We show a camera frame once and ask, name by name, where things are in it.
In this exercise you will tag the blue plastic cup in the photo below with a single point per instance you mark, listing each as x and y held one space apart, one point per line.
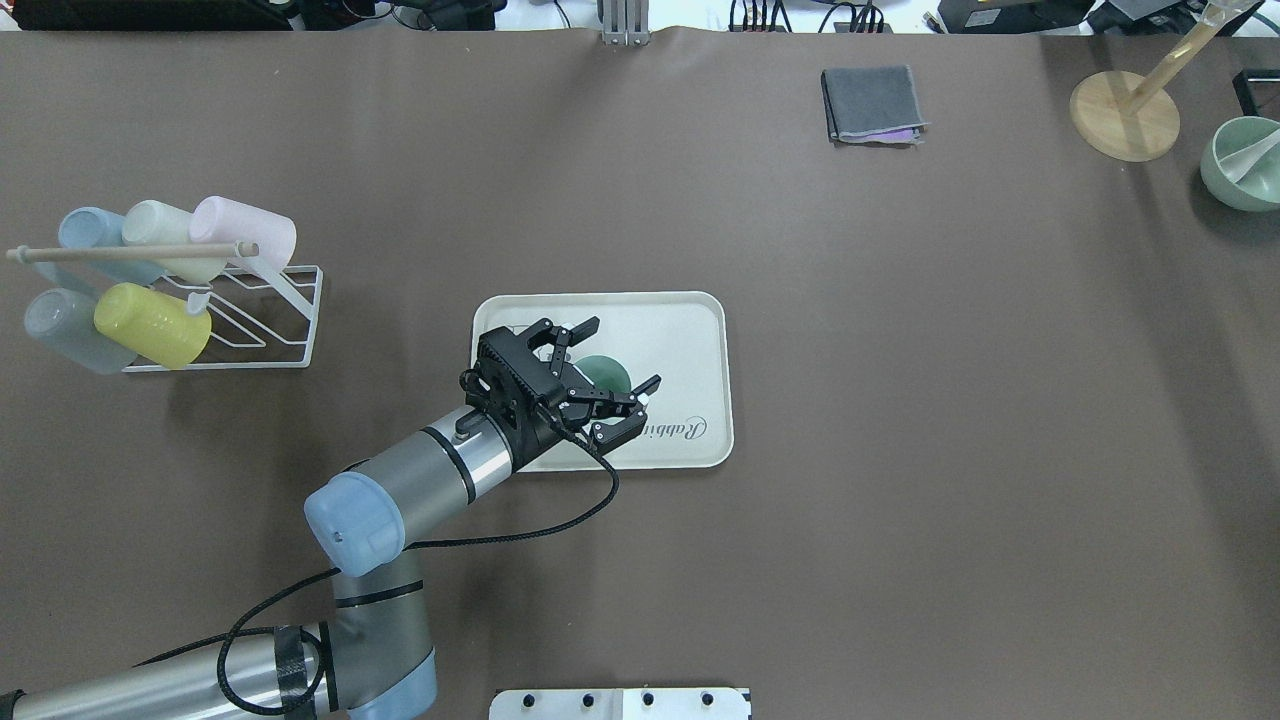
96 228

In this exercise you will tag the grey plastic cup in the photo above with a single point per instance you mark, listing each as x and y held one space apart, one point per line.
63 320

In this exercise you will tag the green plastic cup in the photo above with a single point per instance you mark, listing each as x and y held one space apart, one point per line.
604 372

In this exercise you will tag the yellow plastic cup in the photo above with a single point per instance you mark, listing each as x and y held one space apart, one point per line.
155 325

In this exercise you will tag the aluminium frame post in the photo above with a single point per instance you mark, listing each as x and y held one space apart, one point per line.
624 22

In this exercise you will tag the folded grey cloth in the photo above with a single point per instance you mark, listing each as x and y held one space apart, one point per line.
869 105

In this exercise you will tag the white wire cup rack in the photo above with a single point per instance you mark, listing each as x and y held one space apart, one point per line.
261 318

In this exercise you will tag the white plastic cup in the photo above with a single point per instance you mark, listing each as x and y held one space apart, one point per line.
151 223

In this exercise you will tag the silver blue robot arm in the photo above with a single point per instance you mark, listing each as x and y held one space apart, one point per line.
355 638

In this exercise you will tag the green ceramic bowl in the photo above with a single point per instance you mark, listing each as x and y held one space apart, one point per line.
1259 191

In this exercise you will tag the white ceramic spoon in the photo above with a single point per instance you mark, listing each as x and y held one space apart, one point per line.
1239 164

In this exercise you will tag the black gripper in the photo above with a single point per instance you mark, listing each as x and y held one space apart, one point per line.
541 428

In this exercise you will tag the pink plastic cup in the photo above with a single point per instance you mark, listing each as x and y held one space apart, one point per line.
220 220

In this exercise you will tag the wooden cup tree stand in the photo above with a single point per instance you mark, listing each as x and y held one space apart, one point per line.
1132 118

